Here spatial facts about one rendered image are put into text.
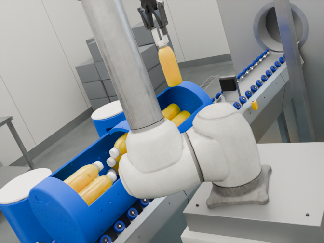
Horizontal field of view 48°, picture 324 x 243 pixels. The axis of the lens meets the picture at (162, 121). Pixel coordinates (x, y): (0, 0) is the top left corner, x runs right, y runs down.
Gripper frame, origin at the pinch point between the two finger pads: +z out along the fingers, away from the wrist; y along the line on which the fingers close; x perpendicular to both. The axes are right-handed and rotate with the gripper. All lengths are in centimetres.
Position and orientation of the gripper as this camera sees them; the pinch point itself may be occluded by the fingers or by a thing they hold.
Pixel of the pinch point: (160, 36)
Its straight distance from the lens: 160.7
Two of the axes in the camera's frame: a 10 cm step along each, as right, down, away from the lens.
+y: -7.5, 0.0, 6.6
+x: -5.8, 4.7, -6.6
